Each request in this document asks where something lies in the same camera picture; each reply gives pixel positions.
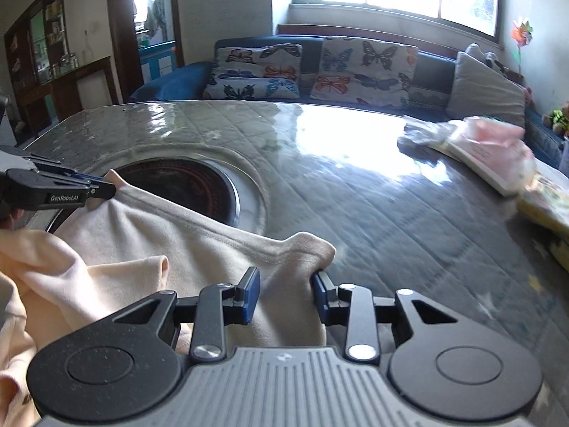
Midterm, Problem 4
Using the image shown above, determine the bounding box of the white plush toy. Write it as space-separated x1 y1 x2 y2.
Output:
464 43 523 85

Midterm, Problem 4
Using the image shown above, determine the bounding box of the wide butterfly print cushion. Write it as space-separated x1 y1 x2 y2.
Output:
202 43 304 101

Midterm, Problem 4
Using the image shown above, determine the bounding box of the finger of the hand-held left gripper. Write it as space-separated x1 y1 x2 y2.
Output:
2 168 117 209
27 153 110 185

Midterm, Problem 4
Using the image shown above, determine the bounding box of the blue sofa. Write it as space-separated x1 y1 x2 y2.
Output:
129 36 569 170

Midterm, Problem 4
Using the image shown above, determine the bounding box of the green and brown plush toy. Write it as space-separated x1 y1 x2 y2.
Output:
541 102 569 136

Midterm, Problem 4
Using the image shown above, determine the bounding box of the dark wooden display cabinet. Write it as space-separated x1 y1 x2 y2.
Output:
4 0 121 134

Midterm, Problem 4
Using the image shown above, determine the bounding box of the pink plastic-wrapped packet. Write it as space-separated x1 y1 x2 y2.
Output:
445 136 534 196

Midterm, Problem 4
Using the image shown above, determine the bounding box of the colourful pinwheel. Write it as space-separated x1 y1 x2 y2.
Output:
510 20 534 74

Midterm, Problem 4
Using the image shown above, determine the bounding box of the tall butterfly print cushion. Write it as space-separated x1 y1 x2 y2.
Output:
310 36 419 110

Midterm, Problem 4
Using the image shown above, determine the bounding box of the round built-in table heater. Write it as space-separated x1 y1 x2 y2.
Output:
113 158 241 227

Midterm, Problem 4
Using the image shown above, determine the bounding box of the clear plastic bag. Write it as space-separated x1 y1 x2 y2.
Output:
397 118 467 152

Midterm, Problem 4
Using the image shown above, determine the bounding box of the cream garment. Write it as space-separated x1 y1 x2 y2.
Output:
0 169 336 427

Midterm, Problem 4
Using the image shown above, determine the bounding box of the blue kitchen cabinet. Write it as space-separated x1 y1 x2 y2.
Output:
139 40 176 83

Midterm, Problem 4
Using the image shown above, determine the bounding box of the dark wooden door frame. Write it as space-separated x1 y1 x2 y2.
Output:
106 0 185 105

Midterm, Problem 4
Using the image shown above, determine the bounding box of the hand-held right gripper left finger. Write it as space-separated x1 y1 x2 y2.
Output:
113 267 261 364

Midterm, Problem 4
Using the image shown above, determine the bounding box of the pink cloth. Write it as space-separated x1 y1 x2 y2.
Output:
462 116 536 174

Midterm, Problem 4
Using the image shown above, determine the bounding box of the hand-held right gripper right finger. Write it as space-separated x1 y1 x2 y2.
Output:
310 270 458 362

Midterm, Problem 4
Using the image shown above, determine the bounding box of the grey cushion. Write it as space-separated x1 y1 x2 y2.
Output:
446 51 527 130

